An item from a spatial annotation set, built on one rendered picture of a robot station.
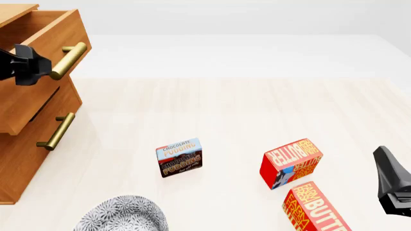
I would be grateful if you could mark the chocolate pudding box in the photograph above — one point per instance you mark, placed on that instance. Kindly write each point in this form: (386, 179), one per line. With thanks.
(180, 158)

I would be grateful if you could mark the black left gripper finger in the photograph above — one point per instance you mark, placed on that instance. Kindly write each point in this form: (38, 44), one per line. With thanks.
(30, 75)
(30, 56)

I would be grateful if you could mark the wooden drawer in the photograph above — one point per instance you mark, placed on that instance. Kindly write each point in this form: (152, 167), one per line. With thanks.
(38, 134)
(54, 29)

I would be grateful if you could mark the patterned grey bowl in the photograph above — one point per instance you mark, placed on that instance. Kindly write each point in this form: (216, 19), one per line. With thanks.
(125, 214)

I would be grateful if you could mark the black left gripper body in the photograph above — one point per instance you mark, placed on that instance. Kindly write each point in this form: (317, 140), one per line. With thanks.
(5, 66)

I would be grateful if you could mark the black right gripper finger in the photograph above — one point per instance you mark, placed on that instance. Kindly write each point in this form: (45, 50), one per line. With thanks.
(390, 173)

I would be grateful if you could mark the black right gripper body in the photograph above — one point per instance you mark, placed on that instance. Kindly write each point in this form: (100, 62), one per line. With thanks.
(398, 203)

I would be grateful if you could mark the wooden cabinet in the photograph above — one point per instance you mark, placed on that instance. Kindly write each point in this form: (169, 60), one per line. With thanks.
(13, 11)

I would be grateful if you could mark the red butter box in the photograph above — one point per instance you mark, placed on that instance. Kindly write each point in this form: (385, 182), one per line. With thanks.
(289, 161)
(316, 209)

